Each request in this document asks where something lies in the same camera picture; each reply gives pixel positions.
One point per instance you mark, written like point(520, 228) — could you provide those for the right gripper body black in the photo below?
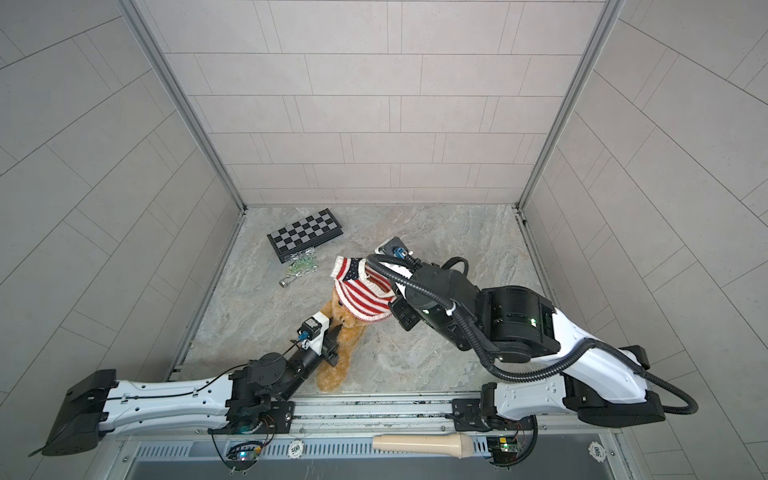
point(407, 309)

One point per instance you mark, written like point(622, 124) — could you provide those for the left green circuit board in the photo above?
point(244, 455)

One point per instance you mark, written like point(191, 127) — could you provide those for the right aluminium corner post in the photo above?
point(599, 36)

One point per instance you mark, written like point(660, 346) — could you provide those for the folded black white chessboard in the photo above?
point(309, 232)

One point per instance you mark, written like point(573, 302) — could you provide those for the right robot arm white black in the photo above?
point(541, 362)

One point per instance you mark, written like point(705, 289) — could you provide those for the green circuit board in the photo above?
point(244, 455)
point(503, 451)

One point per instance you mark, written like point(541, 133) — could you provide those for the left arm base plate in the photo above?
point(277, 419)

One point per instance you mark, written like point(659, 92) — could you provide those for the beige cylindrical handle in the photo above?
point(457, 445)

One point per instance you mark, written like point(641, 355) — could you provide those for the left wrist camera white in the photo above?
point(311, 332)

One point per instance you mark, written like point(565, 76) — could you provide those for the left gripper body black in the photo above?
point(300, 365)

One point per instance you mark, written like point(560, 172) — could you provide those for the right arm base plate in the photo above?
point(477, 415)

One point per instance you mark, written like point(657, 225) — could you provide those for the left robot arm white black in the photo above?
point(249, 399)

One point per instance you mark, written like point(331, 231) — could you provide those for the brown teddy bear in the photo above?
point(351, 329)

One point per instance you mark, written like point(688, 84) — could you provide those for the right green circuit board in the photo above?
point(503, 451)

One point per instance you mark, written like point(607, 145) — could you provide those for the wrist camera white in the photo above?
point(396, 253)
point(311, 332)

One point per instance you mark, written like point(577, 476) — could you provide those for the aluminium corner post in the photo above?
point(141, 32)
point(599, 36)

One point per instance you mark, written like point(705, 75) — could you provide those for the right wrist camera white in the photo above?
point(396, 253)

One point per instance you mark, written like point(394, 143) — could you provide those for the small green clear bag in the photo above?
point(300, 264)

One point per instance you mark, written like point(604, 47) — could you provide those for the aluminium front rail frame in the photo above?
point(332, 437)

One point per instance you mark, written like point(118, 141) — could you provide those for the left aluminium corner post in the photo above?
point(141, 32)

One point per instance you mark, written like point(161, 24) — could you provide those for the red white striped sweater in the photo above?
point(364, 292)

